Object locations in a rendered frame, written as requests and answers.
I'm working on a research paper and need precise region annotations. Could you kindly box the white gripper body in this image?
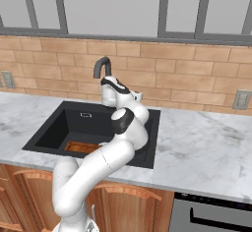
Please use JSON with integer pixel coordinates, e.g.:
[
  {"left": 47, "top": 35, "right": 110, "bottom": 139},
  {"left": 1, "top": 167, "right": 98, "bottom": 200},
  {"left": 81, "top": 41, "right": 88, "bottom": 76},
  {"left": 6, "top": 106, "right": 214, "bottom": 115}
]
[{"left": 130, "top": 90, "right": 145, "bottom": 102}]

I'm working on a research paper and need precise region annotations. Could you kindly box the dark grey sink faucet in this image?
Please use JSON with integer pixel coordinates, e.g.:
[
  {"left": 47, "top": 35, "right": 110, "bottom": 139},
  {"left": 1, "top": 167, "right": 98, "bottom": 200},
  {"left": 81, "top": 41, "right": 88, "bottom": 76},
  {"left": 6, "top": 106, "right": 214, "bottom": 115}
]
[{"left": 93, "top": 56, "right": 112, "bottom": 80}]

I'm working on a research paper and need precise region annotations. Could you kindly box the brown wooden cutting board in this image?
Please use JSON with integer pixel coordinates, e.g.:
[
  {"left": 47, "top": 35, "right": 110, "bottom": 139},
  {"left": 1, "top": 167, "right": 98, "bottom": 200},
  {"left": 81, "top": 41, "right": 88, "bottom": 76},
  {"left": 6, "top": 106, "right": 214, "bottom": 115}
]
[{"left": 63, "top": 140, "right": 103, "bottom": 155}]

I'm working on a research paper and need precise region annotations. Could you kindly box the black sink basin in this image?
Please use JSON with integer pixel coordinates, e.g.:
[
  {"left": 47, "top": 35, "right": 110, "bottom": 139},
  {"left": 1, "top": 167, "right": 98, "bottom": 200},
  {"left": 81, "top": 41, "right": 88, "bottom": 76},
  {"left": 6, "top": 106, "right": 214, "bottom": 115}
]
[{"left": 22, "top": 99, "right": 161, "bottom": 170}]

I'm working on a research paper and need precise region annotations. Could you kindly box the grey framed window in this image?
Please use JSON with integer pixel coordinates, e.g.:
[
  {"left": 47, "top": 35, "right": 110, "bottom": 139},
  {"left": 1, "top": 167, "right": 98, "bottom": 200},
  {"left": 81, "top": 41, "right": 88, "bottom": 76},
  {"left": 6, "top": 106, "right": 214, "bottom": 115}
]
[{"left": 0, "top": 0, "right": 252, "bottom": 47}]

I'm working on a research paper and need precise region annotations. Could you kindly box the wooden cupboard door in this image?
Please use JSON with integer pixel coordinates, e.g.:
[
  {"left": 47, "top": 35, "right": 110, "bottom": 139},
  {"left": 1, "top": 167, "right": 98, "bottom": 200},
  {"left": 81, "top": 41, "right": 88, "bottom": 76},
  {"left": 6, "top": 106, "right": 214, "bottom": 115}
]
[
  {"left": 86, "top": 180, "right": 175, "bottom": 232},
  {"left": 0, "top": 163, "right": 15, "bottom": 232},
  {"left": 12, "top": 167, "right": 64, "bottom": 232}
]

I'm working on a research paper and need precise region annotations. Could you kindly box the grey dishwasher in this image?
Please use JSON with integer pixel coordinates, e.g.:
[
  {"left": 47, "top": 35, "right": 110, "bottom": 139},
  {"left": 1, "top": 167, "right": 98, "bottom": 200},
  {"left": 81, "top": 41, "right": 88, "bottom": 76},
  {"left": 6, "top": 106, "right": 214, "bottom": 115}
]
[{"left": 168, "top": 192, "right": 252, "bottom": 232}]

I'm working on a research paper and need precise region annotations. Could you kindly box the grey wall outlet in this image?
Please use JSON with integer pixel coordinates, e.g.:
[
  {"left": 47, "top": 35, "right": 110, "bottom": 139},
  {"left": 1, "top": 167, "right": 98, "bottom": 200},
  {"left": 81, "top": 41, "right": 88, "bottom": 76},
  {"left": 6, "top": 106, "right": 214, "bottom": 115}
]
[
  {"left": 0, "top": 71, "right": 17, "bottom": 89},
  {"left": 231, "top": 88, "right": 252, "bottom": 110}
]

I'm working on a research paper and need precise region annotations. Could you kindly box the black dishwasher handle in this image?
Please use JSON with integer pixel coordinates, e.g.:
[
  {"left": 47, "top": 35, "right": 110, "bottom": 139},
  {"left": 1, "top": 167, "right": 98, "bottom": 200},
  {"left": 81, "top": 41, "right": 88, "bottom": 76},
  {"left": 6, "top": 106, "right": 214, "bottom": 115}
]
[{"left": 189, "top": 206, "right": 252, "bottom": 228}]

